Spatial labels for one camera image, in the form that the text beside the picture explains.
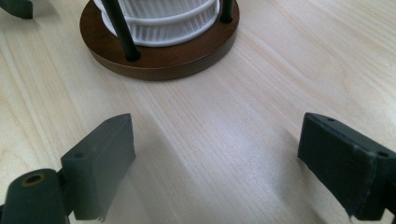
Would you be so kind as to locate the stack of paper cups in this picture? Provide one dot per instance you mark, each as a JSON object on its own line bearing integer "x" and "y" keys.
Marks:
{"x": 168, "y": 31}

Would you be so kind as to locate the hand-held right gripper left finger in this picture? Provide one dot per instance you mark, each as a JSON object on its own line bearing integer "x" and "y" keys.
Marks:
{"x": 99, "y": 161}

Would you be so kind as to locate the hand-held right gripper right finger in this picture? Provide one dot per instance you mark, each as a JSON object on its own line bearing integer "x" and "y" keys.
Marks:
{"x": 336, "y": 158}

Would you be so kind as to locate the cup holder with wooden base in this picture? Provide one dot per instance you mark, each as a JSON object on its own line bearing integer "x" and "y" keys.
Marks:
{"x": 162, "y": 63}

